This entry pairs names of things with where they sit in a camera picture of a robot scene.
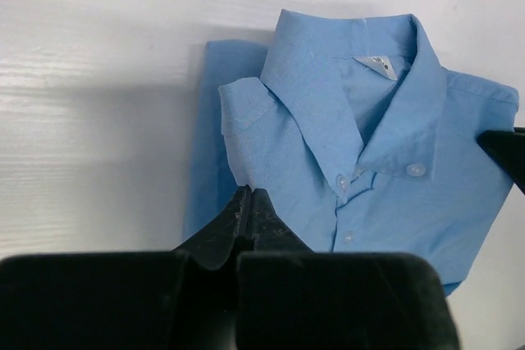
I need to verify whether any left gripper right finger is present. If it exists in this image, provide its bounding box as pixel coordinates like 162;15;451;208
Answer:
235;188;459;349

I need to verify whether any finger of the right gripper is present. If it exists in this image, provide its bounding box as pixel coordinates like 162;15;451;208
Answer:
477;127;525;193

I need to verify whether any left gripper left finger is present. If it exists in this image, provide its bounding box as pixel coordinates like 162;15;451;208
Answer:
1;187;251;349

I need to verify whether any light blue long sleeve shirt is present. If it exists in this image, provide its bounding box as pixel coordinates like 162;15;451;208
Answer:
184;11;519;293

